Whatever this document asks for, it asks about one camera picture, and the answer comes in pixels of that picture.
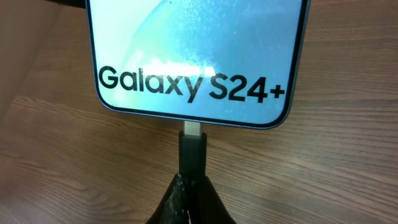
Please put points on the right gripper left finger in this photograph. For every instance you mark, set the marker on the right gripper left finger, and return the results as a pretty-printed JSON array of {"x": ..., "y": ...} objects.
[{"x": 173, "y": 208}]

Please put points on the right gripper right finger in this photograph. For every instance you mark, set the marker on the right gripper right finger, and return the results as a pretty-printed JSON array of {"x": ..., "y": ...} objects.
[{"x": 205, "y": 205}]

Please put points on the Samsung Galaxy smartphone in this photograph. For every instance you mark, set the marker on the Samsung Galaxy smartphone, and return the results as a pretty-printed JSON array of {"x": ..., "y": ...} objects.
[{"x": 227, "y": 62}]

